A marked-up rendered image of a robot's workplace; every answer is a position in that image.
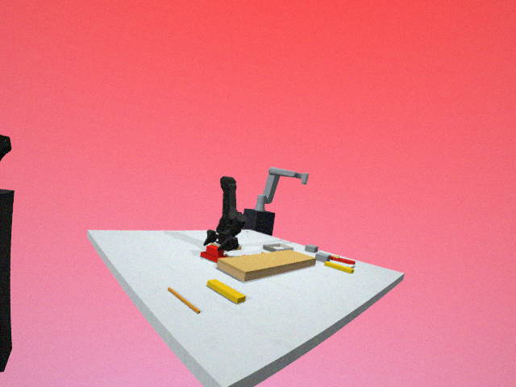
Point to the orange thin rod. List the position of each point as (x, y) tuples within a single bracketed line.
[(186, 302)]

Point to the yellow flat bar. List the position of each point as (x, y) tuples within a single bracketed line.
[(339, 267), (226, 291)]

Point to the red flat bar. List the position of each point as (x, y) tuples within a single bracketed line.
[(336, 258)]

